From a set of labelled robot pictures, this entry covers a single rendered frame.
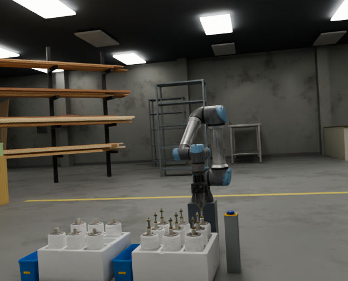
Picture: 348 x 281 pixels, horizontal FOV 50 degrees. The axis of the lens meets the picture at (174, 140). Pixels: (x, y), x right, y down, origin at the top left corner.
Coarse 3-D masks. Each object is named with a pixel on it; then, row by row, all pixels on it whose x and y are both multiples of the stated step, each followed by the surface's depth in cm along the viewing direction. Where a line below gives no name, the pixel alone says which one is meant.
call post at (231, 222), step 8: (224, 216) 200; (232, 216) 199; (224, 224) 200; (232, 224) 199; (232, 232) 199; (232, 240) 199; (232, 248) 199; (232, 256) 199; (232, 264) 200; (240, 264) 203; (232, 272) 200
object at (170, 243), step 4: (164, 236) 189; (168, 236) 188; (172, 236) 187; (176, 236) 188; (180, 236) 191; (164, 240) 188; (168, 240) 187; (172, 240) 187; (176, 240) 187; (180, 240) 190; (164, 244) 189; (168, 244) 187; (172, 244) 187; (176, 244) 187; (180, 244) 189; (164, 248) 189; (168, 248) 187; (172, 248) 187; (176, 248) 187; (180, 248) 189
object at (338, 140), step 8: (328, 128) 1005; (336, 128) 916; (344, 128) 847; (328, 136) 1010; (336, 136) 921; (344, 136) 847; (328, 144) 1016; (336, 144) 926; (344, 144) 850; (328, 152) 1022; (336, 152) 930; (344, 152) 854
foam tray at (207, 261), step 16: (208, 240) 204; (144, 256) 187; (160, 256) 185; (176, 256) 183; (192, 256) 181; (208, 256) 182; (144, 272) 187; (160, 272) 185; (176, 272) 183; (192, 272) 181; (208, 272) 179
